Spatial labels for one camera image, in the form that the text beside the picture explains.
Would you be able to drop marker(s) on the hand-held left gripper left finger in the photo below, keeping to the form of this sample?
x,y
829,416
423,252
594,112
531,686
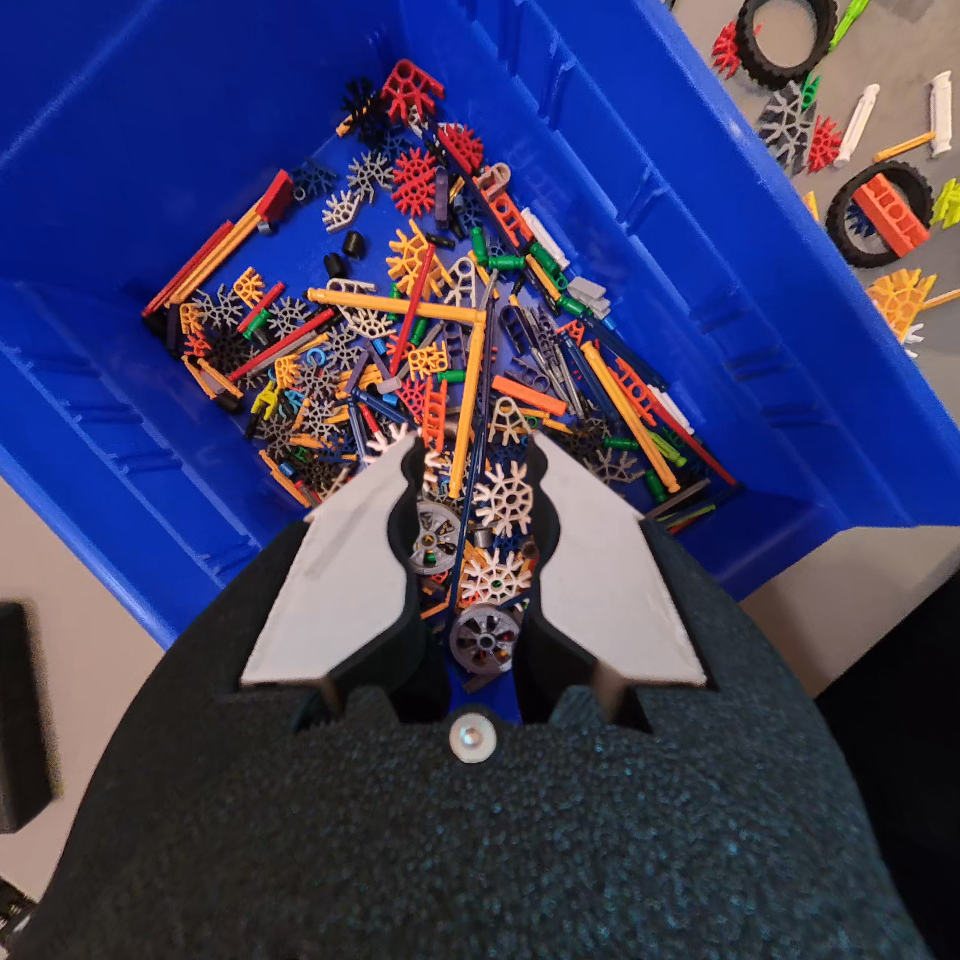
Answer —
x,y
330,592

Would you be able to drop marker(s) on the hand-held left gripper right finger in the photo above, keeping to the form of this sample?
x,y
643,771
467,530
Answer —
x,y
615,600

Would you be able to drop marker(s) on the pile of construction toy pieces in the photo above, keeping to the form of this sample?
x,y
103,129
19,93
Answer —
x,y
450,337

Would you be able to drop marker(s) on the blue bin with square tag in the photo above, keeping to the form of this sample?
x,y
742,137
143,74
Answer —
x,y
150,150

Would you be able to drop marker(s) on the grey snowflake connector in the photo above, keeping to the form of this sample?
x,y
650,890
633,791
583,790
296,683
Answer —
x,y
787,127

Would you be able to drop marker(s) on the black box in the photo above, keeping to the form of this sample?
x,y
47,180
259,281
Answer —
x,y
26,712

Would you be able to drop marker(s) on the white snowflake connector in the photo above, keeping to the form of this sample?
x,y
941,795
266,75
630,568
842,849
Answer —
x,y
913,343

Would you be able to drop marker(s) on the orange sun connector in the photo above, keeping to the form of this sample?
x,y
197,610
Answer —
x,y
900,300

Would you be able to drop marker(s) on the black tyre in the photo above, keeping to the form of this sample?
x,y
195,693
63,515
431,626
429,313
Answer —
x,y
750,45
840,240

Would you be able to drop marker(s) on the orange rod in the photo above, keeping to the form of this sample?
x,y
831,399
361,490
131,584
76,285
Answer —
x,y
904,147
941,300

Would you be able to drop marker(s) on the white rod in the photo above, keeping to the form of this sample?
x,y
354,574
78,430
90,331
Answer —
x,y
941,112
856,124

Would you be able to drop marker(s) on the small red connector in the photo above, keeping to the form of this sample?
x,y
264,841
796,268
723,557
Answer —
x,y
726,51

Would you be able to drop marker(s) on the light green rod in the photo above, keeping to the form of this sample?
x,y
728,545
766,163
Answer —
x,y
849,22

